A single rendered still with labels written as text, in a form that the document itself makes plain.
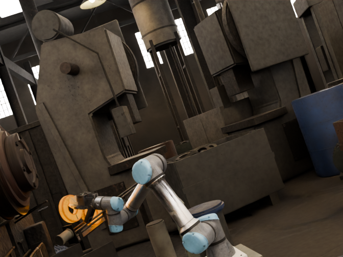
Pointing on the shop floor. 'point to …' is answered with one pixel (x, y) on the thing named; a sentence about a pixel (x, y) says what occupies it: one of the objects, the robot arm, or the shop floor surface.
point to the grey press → (260, 72)
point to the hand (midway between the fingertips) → (70, 205)
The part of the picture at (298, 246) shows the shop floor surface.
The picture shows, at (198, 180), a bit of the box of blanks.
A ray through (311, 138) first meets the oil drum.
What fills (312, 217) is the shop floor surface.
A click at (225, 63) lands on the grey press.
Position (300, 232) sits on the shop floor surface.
